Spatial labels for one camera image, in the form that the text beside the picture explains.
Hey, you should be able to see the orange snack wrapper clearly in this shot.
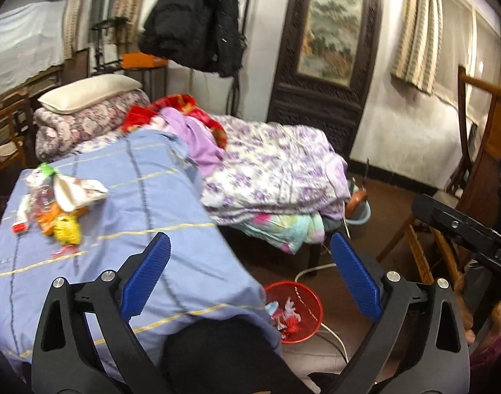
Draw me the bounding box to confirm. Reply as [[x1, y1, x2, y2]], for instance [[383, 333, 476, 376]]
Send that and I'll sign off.
[[37, 205, 89, 234]]

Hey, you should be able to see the white wrapper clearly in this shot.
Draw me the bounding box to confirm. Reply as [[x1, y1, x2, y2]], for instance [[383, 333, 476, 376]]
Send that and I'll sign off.
[[281, 295, 302, 317]]

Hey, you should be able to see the person's right hand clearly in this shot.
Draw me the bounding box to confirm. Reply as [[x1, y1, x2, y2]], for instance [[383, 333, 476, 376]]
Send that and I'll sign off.
[[462, 300, 501, 347]]

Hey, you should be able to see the checked beige curtain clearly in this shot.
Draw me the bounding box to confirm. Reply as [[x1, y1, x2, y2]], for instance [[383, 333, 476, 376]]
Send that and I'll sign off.
[[111, 0, 142, 46]]

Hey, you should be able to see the red white small packet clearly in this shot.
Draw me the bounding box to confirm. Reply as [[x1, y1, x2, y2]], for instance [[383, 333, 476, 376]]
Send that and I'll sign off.
[[11, 195, 32, 235]]

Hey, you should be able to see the light blue plastic basin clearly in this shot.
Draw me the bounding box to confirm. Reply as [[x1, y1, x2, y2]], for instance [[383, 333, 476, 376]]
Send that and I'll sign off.
[[345, 178, 372, 227]]

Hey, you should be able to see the black metal side table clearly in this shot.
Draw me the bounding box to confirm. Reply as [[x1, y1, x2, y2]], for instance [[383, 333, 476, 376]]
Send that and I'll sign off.
[[129, 66, 169, 103]]

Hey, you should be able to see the red foil wrapper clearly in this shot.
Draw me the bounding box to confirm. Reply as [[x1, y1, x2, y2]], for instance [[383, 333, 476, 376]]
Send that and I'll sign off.
[[277, 316, 304, 335]]

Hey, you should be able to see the black metal bed frame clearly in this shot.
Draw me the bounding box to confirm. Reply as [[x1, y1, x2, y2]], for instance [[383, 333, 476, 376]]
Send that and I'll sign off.
[[230, 0, 259, 118]]

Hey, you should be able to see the lilac garment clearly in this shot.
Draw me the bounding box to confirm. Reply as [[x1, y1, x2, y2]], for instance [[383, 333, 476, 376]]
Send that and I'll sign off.
[[158, 107, 227, 177]]

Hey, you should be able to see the red mesh waste basket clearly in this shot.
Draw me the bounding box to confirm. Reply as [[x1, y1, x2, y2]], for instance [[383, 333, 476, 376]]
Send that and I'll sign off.
[[264, 281, 323, 344]]

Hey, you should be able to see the narrow beige curtain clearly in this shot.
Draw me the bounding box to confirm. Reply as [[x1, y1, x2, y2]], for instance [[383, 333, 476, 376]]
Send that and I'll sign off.
[[64, 0, 91, 60]]

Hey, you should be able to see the wooden sideboard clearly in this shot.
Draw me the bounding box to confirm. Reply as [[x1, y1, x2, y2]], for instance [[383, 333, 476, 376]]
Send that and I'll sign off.
[[23, 63, 66, 99]]

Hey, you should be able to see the black puffer jacket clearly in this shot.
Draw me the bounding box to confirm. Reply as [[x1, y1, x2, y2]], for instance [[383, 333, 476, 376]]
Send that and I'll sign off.
[[138, 0, 241, 78]]

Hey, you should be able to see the yellow wrapper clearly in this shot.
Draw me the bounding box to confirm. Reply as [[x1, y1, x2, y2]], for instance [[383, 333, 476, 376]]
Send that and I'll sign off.
[[54, 213, 82, 244]]

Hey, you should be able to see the blue checked bed sheet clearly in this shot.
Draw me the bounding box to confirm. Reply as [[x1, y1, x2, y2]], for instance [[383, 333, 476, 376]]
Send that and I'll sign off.
[[0, 129, 282, 372]]

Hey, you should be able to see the carved wooden painted screen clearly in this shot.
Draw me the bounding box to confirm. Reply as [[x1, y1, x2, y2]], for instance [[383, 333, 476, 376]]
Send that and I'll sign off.
[[267, 0, 384, 159]]

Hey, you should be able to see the person's right forearm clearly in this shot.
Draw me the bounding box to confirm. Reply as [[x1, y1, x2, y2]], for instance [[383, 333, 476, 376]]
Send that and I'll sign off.
[[468, 330, 501, 382]]

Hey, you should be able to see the pink floral folded quilt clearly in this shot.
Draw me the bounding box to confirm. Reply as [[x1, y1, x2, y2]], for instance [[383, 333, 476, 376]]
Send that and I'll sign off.
[[33, 90, 150, 161]]

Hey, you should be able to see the orange box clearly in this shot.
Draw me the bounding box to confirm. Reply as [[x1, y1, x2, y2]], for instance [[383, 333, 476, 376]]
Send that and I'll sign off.
[[121, 53, 169, 70]]

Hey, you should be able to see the white cloth cover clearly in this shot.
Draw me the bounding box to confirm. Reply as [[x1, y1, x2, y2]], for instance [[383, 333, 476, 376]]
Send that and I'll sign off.
[[0, 0, 68, 95]]

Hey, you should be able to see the orange brown scoop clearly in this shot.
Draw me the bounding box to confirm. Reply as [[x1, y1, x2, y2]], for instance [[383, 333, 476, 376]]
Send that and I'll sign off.
[[349, 189, 368, 214]]

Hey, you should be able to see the cream pillow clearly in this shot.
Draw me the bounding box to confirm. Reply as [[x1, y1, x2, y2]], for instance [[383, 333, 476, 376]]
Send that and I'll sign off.
[[37, 75, 142, 113]]

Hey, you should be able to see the white floor cable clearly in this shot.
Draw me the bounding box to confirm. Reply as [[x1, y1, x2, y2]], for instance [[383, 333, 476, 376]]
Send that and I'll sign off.
[[294, 265, 350, 362]]

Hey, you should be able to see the wooden armchair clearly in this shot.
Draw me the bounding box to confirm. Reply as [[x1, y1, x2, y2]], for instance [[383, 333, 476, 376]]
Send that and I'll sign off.
[[0, 98, 30, 177]]

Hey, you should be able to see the wide bright window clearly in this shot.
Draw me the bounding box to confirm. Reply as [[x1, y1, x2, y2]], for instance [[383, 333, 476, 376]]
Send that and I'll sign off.
[[435, 0, 501, 120]]

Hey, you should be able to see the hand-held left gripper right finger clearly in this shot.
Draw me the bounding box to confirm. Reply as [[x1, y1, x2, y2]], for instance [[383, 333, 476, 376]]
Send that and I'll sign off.
[[330, 232, 471, 394]]

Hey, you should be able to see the purple floral quilt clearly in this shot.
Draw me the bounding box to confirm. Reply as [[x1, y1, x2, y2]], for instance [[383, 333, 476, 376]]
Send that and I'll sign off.
[[199, 115, 350, 224]]

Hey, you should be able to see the striped cream curtain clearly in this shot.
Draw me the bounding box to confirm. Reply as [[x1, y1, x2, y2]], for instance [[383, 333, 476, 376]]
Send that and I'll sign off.
[[390, 0, 442, 95]]

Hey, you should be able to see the red shredded wrapper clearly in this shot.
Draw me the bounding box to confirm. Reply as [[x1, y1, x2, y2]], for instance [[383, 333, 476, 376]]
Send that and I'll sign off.
[[49, 244, 81, 259]]

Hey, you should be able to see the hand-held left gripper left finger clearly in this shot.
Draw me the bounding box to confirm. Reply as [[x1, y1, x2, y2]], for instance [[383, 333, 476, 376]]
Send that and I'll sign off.
[[31, 232, 172, 394]]

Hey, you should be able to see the red floral blanket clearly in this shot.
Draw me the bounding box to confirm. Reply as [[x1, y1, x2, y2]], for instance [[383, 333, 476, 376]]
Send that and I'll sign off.
[[121, 94, 229, 150]]

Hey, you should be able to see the pastel patterned blanket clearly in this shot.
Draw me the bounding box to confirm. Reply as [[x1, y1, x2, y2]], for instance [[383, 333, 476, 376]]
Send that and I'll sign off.
[[230, 211, 325, 255]]

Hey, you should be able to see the black plant stand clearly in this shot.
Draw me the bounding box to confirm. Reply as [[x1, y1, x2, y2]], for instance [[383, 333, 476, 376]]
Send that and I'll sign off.
[[88, 16, 130, 75]]

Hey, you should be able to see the wooden high-back chair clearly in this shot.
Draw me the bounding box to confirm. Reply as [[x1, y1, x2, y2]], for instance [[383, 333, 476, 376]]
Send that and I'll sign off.
[[378, 66, 501, 337]]

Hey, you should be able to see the dark framed window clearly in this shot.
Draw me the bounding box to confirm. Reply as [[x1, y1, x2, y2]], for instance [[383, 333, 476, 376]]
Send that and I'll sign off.
[[88, 0, 120, 46]]

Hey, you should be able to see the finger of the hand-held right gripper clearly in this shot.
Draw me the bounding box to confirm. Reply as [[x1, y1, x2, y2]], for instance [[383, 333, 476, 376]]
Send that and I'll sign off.
[[412, 194, 501, 268]]

